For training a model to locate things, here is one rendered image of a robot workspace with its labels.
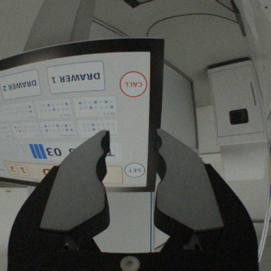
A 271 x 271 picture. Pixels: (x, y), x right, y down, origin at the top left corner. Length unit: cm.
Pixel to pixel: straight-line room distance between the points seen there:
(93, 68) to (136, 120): 11
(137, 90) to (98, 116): 8
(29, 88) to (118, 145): 19
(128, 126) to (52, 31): 32
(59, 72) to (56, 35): 19
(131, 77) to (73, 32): 24
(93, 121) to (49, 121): 8
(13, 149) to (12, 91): 14
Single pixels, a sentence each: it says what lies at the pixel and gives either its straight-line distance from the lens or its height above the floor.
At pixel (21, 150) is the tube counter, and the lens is 40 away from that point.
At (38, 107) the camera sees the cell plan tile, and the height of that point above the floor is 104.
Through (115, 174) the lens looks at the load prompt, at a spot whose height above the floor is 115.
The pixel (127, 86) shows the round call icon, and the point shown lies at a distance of 26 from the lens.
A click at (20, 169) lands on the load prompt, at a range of 45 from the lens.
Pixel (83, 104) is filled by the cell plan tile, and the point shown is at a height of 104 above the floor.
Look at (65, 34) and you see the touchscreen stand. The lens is 45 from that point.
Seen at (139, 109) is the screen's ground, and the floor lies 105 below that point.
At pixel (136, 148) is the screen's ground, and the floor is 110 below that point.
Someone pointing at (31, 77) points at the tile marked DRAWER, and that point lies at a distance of 31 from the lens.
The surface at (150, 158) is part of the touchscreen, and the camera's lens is 33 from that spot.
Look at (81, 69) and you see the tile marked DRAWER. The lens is 27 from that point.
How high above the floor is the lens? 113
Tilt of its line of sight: 9 degrees down
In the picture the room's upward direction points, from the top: 179 degrees clockwise
